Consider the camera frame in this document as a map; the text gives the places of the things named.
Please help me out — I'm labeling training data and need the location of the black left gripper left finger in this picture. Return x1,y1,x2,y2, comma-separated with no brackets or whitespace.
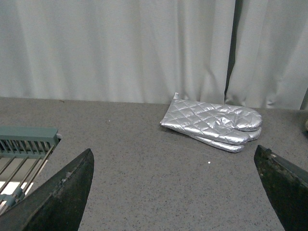
0,149,94,231

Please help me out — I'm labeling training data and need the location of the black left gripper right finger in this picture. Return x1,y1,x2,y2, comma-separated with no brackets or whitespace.
254,145,308,231

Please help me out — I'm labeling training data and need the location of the lower silver quilted oven mitt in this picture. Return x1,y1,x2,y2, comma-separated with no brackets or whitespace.
191,128,262,153

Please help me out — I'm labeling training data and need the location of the silver quilted oven mitt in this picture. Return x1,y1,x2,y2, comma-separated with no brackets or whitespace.
191,128,262,153
160,93,262,145

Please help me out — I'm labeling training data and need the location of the teal dish drying rack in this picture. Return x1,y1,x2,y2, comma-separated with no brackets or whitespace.
0,126,61,214

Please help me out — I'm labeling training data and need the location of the upper silver quilted oven mitt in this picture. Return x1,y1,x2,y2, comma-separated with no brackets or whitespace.
160,93,262,145

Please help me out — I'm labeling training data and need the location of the right grey curtain panel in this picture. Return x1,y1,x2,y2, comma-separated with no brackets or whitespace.
226,0,308,109

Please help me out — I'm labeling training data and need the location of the grey curtain panel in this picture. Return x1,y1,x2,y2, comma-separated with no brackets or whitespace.
226,0,308,109
0,0,235,103

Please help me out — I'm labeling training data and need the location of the left grey curtain panel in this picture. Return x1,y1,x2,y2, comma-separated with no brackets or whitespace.
0,0,235,103

